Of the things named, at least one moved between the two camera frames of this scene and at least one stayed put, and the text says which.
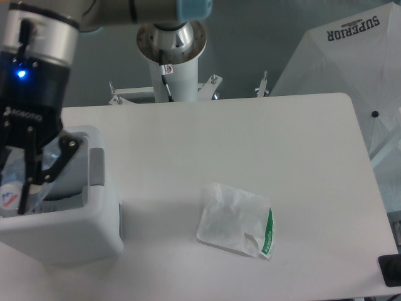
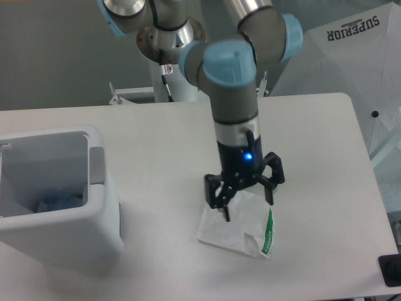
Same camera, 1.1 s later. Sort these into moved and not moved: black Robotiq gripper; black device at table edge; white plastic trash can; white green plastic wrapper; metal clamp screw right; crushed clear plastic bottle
Moved: crushed clear plastic bottle; black Robotiq gripper
Not moved: white green plastic wrapper; metal clamp screw right; white plastic trash can; black device at table edge
